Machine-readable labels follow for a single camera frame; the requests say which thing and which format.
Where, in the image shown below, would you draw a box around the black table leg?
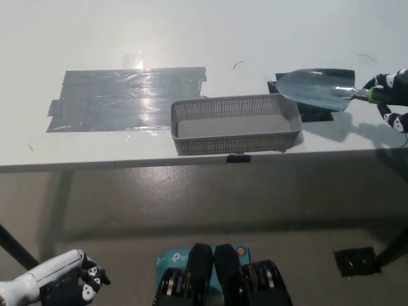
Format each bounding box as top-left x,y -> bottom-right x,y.
0,222 -> 41,272
375,219 -> 408,267

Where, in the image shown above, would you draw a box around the small black tape strip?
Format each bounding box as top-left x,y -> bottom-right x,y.
226,153 -> 252,165

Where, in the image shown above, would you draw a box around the grey perforated plastic basket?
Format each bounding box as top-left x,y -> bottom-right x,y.
170,94 -> 303,157

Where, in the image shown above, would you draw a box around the black robot body blocks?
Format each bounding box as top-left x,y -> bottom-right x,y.
152,242 -> 293,306

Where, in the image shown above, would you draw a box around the black tape patch on desk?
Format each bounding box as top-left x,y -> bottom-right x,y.
266,81 -> 335,124

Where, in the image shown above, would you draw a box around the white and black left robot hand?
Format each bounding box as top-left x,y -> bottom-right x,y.
0,249 -> 112,305

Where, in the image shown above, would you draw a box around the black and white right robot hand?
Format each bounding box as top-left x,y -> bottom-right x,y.
361,68 -> 408,133

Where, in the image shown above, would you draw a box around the teal router box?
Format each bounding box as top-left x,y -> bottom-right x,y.
155,244 -> 252,294

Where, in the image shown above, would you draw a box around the grey duct tape patch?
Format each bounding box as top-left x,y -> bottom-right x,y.
46,66 -> 208,133

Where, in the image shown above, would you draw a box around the garden trowel black green handle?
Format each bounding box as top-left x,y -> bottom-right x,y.
275,68 -> 388,112

